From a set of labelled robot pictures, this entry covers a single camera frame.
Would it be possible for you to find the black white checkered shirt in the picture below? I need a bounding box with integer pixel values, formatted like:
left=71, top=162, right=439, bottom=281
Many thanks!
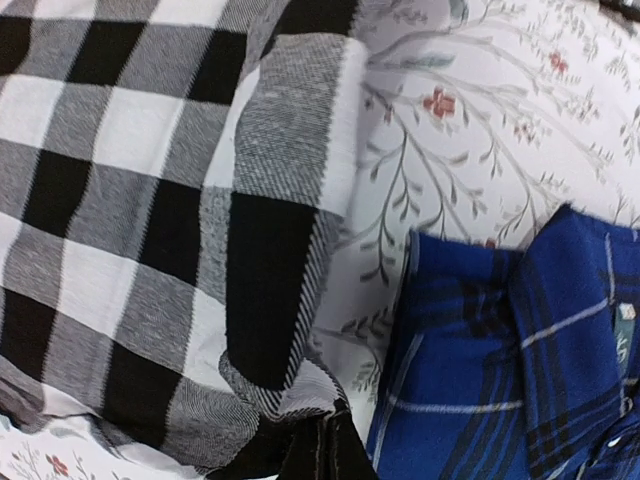
left=1, top=1, right=367, bottom=479

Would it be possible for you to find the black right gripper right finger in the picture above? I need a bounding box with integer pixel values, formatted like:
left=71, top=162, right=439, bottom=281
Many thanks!
left=327, top=399, right=378, bottom=480

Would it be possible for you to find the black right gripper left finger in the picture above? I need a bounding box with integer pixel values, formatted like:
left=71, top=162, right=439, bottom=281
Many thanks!
left=205, top=417, right=325, bottom=479

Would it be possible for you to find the floral patterned table cloth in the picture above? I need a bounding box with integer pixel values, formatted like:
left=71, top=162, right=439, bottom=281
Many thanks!
left=1, top=1, right=639, bottom=479

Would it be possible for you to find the folded blue plaid shirt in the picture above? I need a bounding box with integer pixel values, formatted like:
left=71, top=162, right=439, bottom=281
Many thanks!
left=367, top=205, right=639, bottom=479

